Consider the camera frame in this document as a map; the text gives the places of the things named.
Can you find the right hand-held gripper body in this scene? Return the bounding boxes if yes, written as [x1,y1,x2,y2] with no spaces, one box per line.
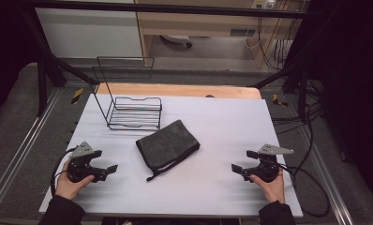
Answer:
[242,143,295,184]

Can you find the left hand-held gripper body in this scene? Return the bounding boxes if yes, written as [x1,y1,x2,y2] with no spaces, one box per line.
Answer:
[66,141,110,184]

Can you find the black wire rack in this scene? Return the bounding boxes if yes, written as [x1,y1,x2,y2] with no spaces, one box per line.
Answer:
[91,55,163,131]

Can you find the dark grey towel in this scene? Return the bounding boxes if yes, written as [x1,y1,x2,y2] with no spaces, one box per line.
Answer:
[135,119,201,183]

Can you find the person's right hand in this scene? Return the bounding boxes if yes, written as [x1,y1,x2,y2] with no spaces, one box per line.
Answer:
[249,168,286,204]

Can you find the person's left hand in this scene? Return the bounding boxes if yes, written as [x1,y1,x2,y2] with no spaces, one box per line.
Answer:
[54,157,96,201]

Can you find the white foam board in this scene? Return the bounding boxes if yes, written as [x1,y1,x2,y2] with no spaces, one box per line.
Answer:
[38,93,305,218]

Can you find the yellow black tape marker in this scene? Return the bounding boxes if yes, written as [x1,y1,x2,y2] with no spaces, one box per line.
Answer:
[70,87,84,105]
[272,93,290,108]

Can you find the white cabinet panel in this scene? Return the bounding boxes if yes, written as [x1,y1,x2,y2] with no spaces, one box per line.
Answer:
[35,0,144,59]

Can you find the black curtain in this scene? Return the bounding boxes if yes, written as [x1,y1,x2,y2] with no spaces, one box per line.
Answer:
[300,0,373,204]
[0,0,40,126]

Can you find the white chair base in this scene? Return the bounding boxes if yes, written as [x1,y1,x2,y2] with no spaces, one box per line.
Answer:
[160,34,194,49]

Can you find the wooden desk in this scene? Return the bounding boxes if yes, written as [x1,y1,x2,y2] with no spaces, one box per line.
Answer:
[134,0,310,69]

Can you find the white power strip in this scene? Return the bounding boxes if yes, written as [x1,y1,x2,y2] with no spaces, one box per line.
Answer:
[251,0,276,9]

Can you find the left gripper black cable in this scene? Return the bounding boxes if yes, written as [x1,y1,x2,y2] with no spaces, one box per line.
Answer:
[50,146,80,198]

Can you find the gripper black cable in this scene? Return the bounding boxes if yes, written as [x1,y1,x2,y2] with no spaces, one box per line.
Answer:
[277,162,331,218]
[50,146,80,198]

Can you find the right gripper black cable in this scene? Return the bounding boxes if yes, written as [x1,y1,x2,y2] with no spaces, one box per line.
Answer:
[277,162,331,218]

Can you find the aluminium rail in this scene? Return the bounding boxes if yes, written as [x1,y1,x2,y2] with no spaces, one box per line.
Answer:
[0,90,63,207]
[295,125,355,225]

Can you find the black floor cables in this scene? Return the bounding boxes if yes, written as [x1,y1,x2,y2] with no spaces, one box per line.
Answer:
[270,78,325,136]

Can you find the black frame post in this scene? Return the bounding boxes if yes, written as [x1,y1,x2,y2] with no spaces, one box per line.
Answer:
[251,60,311,124]
[19,6,98,117]

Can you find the hanging cable bundle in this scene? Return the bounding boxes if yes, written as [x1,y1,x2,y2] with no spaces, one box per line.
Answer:
[244,15,301,71]

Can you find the black frame crossbar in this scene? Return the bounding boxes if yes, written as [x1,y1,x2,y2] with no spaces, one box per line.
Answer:
[19,0,310,20]

